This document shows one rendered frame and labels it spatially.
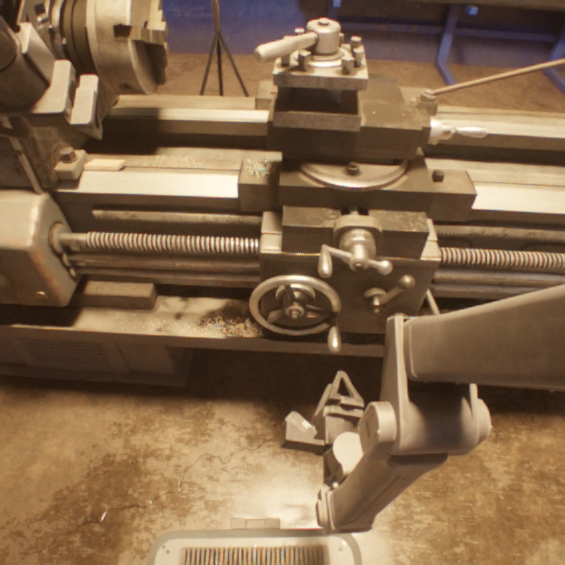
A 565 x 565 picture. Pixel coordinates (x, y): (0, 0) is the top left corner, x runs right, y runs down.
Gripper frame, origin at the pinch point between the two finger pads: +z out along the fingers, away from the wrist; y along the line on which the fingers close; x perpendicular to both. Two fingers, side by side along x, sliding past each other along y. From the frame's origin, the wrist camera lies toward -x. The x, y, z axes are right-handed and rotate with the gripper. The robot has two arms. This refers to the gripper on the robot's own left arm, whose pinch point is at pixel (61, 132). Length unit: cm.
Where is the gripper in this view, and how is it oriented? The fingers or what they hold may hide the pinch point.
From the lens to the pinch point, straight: 63.0
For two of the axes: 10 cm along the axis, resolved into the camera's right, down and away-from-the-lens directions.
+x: 0.1, 9.8, -2.0
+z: -0.2, 2.0, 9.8
